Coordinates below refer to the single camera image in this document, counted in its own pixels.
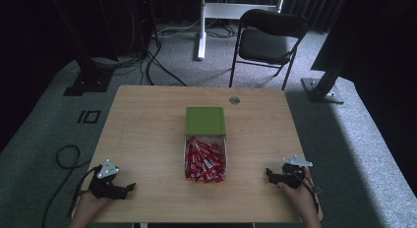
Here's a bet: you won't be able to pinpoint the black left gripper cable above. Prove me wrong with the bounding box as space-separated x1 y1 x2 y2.
40 144 101 228

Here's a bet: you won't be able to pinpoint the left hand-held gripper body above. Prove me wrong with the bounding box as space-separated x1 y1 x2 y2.
88 158 129 200

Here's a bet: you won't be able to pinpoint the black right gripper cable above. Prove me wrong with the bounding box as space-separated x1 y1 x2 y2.
294 170 322 213

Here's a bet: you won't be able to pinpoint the person's left hand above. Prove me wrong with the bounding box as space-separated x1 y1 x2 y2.
76 190 111 220

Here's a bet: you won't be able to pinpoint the person's right hand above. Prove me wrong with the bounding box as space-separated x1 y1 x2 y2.
276 166 318 219

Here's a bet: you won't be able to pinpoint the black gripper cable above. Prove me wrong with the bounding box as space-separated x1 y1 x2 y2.
294 170 322 213
40 144 101 228

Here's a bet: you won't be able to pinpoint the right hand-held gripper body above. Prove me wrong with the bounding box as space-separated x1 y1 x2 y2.
272 154 314 191

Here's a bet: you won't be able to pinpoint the pile of red packets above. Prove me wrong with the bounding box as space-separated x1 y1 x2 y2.
184 136 227 185

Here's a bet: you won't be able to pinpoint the white desk frame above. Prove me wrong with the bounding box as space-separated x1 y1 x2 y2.
197 0 287 61

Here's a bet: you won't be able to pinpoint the green box lid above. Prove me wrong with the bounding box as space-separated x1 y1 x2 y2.
184 106 227 137

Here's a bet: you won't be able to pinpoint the black folding chair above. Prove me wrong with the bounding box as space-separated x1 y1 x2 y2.
228 8 310 91

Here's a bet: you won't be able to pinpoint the black metal stand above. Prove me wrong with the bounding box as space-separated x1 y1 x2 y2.
48 0 115 97
300 0 353 105

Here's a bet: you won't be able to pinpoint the bundle of floor cables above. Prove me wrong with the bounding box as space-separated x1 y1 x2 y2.
91 11 238 87

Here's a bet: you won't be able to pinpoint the white drawer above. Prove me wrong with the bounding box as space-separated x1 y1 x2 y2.
182 134 228 182

